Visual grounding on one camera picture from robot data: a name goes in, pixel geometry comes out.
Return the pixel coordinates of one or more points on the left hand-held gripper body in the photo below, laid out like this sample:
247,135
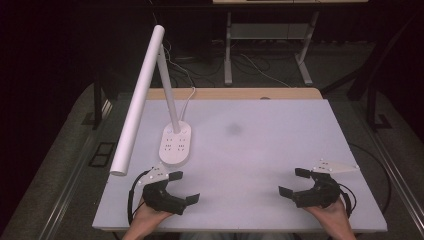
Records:
160,196

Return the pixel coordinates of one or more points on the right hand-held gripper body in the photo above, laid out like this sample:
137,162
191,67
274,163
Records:
321,193

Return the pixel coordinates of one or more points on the person's left hand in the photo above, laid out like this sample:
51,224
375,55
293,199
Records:
146,218

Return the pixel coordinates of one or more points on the person's right hand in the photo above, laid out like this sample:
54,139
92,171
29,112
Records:
333,216

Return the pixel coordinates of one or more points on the white table mat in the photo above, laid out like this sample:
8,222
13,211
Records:
253,153

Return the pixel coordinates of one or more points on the white desk lamp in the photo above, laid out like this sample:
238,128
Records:
135,100

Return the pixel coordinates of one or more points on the black metal stand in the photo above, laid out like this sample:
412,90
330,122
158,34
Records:
97,103
375,110

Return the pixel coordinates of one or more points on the black floor socket frame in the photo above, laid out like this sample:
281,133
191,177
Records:
102,154

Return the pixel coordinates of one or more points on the grey metal table frame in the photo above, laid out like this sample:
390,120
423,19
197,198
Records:
266,31

